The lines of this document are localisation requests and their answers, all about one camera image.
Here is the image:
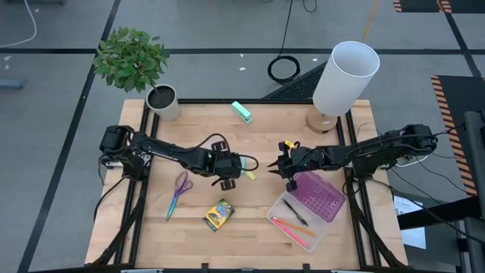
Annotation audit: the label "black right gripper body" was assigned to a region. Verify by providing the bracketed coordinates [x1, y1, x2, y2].
[279, 141, 325, 193]

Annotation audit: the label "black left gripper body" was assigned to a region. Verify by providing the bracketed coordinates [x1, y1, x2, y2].
[207, 141, 244, 191]

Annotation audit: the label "clear plastic storage box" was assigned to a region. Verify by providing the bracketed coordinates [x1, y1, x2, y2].
[266, 189, 330, 253]

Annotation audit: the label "purple plastic box lid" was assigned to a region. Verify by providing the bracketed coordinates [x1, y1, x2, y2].
[289, 171, 346, 223]

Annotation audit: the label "black pen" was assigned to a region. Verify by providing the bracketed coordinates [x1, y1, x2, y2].
[282, 198, 309, 228]

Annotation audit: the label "yellow crayon box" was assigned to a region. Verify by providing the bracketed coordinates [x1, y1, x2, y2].
[203, 199, 236, 233]

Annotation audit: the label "orange pencil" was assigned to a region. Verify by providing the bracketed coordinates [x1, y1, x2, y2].
[272, 216, 317, 238]

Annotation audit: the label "pink pencil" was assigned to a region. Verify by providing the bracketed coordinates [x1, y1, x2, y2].
[271, 218, 309, 249]

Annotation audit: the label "purple handled scissors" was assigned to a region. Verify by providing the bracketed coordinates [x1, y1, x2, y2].
[165, 171, 193, 222]

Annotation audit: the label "mint green stapler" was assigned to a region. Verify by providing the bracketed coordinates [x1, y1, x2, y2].
[230, 100, 254, 125]

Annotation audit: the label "black ribbed floor mat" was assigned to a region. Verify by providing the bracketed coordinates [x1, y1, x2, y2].
[262, 61, 329, 101]

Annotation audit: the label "white shade wooden base lamp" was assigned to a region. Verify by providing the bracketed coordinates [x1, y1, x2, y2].
[305, 40, 381, 135]

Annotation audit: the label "white paper sheet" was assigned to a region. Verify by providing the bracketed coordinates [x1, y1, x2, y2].
[393, 195, 427, 250]

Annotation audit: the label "green plant in white pot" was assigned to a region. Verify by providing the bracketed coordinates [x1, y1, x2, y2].
[92, 26, 181, 122]

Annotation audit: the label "black beam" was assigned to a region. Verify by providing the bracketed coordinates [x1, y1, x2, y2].
[396, 195, 485, 231]

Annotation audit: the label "black hazard-striped floor mat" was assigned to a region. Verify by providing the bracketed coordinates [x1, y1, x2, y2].
[430, 74, 485, 197]
[392, 0, 443, 14]
[439, 0, 485, 14]

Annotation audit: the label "grey floor bar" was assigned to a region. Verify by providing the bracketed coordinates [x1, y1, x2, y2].
[0, 78, 23, 90]

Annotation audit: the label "black aluminium table frame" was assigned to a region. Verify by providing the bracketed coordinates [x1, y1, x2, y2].
[85, 98, 408, 273]

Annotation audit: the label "coiled black cable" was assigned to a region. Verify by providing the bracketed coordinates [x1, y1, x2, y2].
[267, 0, 302, 85]

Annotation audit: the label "yellow strap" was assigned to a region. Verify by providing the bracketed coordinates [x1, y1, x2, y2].
[361, 0, 380, 43]

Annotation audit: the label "grey post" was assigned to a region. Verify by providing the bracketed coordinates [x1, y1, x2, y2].
[462, 110, 485, 273]

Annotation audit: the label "white floor cable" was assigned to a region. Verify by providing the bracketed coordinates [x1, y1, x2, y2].
[0, 0, 38, 49]

